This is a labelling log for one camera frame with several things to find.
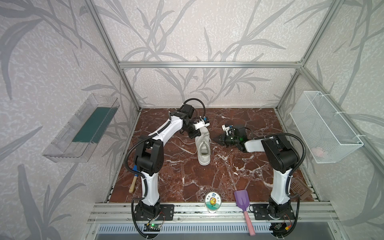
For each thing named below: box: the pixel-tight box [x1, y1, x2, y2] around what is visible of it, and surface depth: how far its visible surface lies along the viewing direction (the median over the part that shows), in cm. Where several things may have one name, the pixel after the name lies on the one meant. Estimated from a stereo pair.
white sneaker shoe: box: [195, 126, 211, 166], surface depth 91 cm
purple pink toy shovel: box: [234, 189, 256, 236], surface depth 78 cm
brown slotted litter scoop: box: [290, 177, 312, 201], surface depth 82 cm
